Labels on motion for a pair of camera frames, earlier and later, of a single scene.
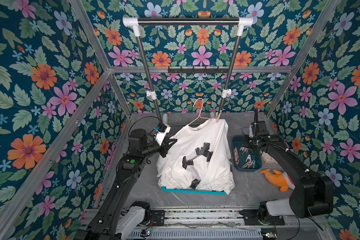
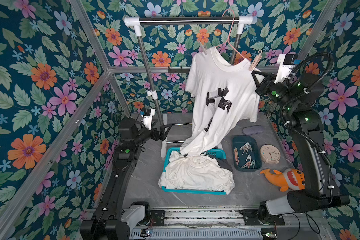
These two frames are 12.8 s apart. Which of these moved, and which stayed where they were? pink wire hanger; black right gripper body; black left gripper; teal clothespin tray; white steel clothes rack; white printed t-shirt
Moved: black left gripper; pink wire hanger; black right gripper body; white printed t-shirt
Stayed: teal clothespin tray; white steel clothes rack
